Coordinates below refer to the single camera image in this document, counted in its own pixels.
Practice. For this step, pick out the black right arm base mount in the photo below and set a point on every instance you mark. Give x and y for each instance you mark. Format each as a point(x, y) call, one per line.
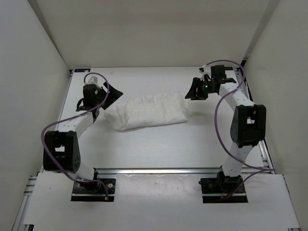
point(223, 189)

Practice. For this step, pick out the white pleated skirt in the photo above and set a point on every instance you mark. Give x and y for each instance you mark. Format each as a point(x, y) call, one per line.
point(148, 111)

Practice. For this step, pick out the aluminium front table rail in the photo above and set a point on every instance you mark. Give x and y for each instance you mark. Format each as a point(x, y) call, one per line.
point(158, 170)

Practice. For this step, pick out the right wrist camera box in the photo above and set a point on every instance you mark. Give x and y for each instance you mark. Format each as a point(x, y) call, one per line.
point(206, 73)

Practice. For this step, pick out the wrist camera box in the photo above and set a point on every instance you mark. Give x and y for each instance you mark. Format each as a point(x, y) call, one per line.
point(206, 73)
point(92, 81)

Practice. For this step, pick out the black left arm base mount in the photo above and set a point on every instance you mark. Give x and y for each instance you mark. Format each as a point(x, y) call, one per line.
point(94, 191)

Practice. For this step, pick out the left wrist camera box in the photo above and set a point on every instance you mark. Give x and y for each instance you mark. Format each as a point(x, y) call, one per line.
point(92, 81)

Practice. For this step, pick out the aluminium left frame rail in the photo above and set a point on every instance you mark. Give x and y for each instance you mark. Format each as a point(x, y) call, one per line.
point(19, 223)

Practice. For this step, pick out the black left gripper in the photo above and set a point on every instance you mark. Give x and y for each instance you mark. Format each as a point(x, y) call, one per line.
point(114, 95)

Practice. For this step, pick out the aluminium frame rail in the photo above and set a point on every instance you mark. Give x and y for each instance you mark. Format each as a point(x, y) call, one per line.
point(253, 112)
point(19, 223)

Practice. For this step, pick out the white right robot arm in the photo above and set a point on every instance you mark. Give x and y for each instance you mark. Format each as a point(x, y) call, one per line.
point(236, 155)

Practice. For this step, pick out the aluminium right frame rail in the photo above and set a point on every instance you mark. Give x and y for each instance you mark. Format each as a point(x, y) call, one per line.
point(253, 112)

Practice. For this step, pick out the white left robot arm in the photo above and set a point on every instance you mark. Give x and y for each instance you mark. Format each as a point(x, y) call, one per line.
point(61, 147)

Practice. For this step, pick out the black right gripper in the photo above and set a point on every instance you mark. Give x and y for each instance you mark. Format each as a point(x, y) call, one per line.
point(197, 83)

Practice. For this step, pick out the blue left corner label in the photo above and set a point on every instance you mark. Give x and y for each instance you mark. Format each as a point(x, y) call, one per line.
point(82, 70)

